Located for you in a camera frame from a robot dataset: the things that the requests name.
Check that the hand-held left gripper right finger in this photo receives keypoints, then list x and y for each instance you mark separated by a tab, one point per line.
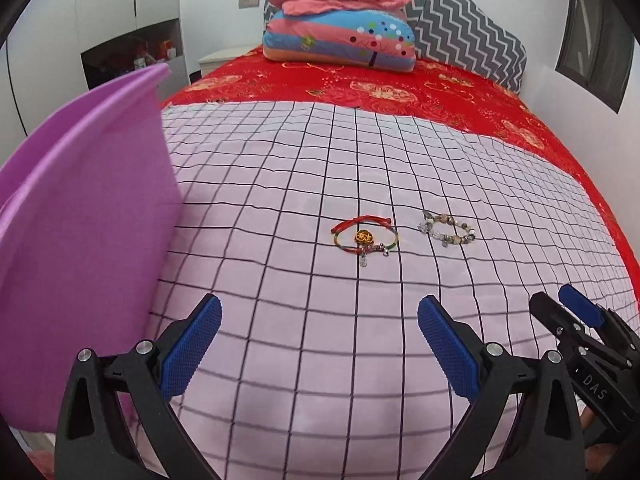
447	345

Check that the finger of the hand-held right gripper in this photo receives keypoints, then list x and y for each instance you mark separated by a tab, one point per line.
547	315
580	305

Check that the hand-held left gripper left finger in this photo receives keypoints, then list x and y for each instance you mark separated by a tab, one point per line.
192	345

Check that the purple plastic bin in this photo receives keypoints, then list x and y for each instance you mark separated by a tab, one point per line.
75	260

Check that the person's right hand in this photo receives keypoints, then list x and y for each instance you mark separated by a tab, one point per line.
602	460

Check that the pink checked blanket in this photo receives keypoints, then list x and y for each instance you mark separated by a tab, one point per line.
300	260

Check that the dark framed window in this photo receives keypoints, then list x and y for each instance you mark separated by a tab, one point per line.
595	35

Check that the red patterned bedsheet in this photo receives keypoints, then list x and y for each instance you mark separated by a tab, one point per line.
300	85

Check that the white nightstand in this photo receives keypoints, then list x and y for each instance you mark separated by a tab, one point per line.
215	62

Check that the grey zigzag headboard cushion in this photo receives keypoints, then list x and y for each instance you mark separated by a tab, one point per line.
460	35

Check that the colourful blue pink pillow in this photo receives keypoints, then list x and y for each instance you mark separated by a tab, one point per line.
325	40

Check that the white wardrobe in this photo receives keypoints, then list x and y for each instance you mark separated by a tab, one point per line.
50	35

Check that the wall niche shelf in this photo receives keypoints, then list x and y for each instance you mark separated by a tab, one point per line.
115	55

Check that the wall switch panel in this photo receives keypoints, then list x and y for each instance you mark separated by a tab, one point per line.
248	2

